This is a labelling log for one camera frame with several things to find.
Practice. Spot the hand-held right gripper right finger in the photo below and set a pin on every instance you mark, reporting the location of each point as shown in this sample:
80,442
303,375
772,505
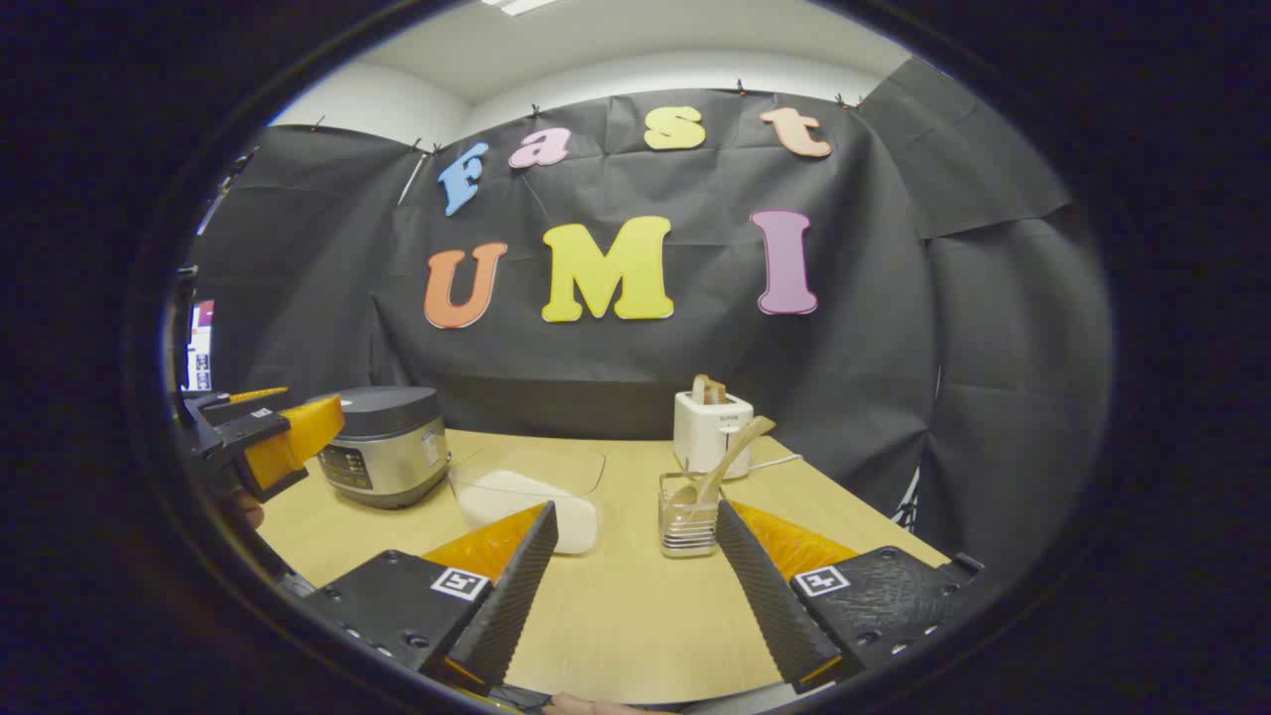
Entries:
765,596

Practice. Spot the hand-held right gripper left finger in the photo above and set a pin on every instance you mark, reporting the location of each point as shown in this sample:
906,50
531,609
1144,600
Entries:
511,596

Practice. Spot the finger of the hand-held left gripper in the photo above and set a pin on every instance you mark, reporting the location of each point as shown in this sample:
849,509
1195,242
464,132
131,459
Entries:
288,442
243,402

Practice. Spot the silver black rice cooker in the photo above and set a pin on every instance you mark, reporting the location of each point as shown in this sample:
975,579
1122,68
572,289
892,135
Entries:
387,437

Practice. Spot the clear chopstick holder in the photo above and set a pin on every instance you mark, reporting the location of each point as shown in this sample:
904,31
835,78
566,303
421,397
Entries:
687,531

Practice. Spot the wooden spoon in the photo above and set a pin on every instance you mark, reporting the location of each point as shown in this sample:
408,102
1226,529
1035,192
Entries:
730,457

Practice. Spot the computer monitor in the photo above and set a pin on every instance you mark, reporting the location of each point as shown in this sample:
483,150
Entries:
201,348

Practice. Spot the clear plastic container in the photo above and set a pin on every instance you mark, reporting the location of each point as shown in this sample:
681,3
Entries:
556,459

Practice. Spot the white toaster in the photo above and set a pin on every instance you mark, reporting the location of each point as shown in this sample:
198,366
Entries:
700,437

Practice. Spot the toasted bread slice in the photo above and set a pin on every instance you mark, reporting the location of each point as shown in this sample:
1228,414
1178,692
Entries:
707,389

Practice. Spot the black backdrop cloth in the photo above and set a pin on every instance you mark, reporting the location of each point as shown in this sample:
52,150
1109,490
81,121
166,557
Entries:
874,328

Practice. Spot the ceiling light panel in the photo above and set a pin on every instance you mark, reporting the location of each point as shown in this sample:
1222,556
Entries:
518,5

